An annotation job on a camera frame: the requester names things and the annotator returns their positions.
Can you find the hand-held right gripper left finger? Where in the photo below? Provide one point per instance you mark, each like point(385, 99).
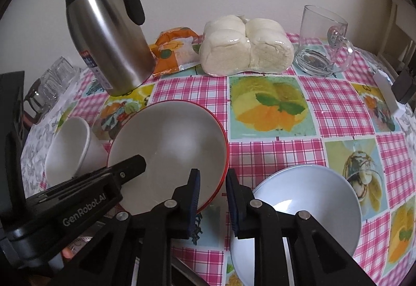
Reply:
point(195, 195)

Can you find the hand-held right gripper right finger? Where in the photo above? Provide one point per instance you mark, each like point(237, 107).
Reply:
point(232, 204)

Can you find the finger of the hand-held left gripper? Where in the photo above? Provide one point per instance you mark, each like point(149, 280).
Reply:
point(126, 167)

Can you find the red rimmed bowl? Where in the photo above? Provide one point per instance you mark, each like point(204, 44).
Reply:
point(169, 143)

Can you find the white cup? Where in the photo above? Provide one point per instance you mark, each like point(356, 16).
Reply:
point(71, 143)

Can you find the light blue bowl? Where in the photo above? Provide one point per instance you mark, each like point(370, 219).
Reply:
point(308, 195)

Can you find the pink checked tablecloth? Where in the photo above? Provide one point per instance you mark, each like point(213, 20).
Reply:
point(276, 149)

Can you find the clear drinking glass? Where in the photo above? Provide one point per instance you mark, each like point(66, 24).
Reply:
point(47, 86)
point(65, 73)

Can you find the orange snack packet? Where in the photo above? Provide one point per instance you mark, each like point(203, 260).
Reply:
point(169, 55)

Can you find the steel thermos jug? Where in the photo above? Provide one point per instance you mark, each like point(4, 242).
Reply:
point(104, 39)

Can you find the bag of white buns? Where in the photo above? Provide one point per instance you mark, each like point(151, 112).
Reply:
point(240, 45)

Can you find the clear glass mug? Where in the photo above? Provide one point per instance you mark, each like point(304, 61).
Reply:
point(312, 58)

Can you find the white power adapter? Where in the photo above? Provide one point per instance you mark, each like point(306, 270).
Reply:
point(388, 94)

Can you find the black power adapter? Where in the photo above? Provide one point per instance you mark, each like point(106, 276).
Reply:
point(404, 88)

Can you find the white chair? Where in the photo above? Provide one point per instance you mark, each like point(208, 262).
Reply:
point(399, 32)

